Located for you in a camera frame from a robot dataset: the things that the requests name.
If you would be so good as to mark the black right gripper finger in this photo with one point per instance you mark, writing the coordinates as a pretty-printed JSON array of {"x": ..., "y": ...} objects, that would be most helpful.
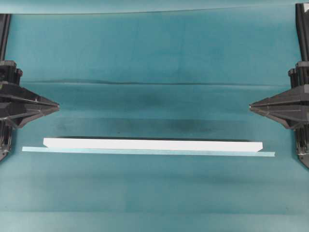
[
  {"x": 291, "y": 117},
  {"x": 295, "y": 95}
]

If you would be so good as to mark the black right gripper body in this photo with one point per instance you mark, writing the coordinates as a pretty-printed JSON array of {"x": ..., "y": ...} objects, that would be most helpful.
[{"x": 299, "y": 75}]

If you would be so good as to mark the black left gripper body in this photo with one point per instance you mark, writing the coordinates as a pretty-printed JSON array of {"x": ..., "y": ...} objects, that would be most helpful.
[{"x": 9, "y": 72}]

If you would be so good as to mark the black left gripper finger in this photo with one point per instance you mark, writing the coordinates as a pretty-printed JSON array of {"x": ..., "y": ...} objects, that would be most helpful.
[
  {"x": 16, "y": 92},
  {"x": 17, "y": 116}
]

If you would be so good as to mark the white wooden board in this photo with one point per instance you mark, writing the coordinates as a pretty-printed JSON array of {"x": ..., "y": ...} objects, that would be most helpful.
[{"x": 151, "y": 147}]

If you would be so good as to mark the teal table cloth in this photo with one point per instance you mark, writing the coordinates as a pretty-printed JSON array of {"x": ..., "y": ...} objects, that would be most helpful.
[{"x": 181, "y": 75}]

